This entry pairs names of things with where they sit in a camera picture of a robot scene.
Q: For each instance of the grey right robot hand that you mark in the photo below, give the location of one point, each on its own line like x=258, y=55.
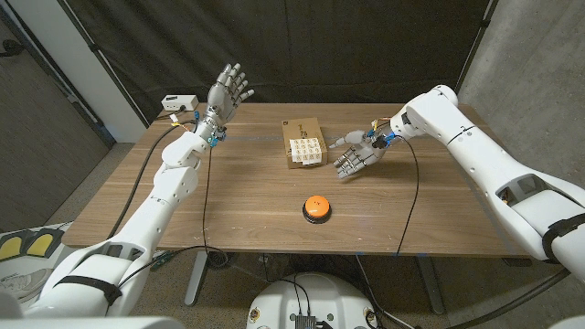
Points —
x=363, y=153

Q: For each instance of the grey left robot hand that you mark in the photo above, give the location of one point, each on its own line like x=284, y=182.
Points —
x=224, y=98

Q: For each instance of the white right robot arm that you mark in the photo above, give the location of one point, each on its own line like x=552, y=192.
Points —
x=484, y=160

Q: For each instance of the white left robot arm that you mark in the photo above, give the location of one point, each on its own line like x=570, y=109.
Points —
x=151, y=219

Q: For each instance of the white power adapter box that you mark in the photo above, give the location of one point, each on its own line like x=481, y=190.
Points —
x=179, y=102

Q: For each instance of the brown cardboard box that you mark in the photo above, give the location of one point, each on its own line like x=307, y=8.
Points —
x=301, y=128

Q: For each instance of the orange push button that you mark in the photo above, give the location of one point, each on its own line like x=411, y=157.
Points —
x=316, y=205

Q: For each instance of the black backdrop curtain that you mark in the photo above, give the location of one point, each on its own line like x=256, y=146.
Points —
x=320, y=45

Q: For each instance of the black backdrop stand pole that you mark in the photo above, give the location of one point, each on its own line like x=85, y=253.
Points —
x=105, y=64
x=475, y=45

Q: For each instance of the grey table leg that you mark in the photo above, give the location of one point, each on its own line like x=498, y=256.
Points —
x=196, y=279
x=429, y=283

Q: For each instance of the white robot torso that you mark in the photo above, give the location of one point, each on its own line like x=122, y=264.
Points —
x=311, y=297

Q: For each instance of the small teal orange object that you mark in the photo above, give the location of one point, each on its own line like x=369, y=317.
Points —
x=162, y=261

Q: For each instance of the yellow black foot pedal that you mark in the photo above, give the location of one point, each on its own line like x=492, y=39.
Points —
x=42, y=243
x=10, y=247

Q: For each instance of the grey sneaker shoe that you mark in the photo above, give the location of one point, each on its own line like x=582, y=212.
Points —
x=18, y=281

